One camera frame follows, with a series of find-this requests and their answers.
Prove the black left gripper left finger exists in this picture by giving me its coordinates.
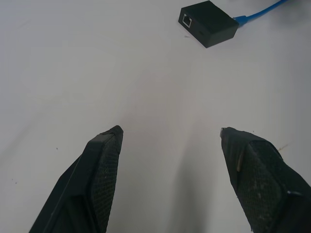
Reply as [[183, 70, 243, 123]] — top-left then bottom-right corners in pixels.
[[28, 125, 124, 233]]

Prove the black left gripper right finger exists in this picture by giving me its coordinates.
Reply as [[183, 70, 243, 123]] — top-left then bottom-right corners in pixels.
[[220, 127, 311, 233]]

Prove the small black network box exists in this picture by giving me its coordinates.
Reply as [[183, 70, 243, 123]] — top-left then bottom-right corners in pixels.
[[179, 0, 240, 49]]

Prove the blue Ethernet cable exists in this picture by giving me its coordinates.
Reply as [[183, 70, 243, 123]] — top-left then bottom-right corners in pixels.
[[232, 0, 285, 27]]

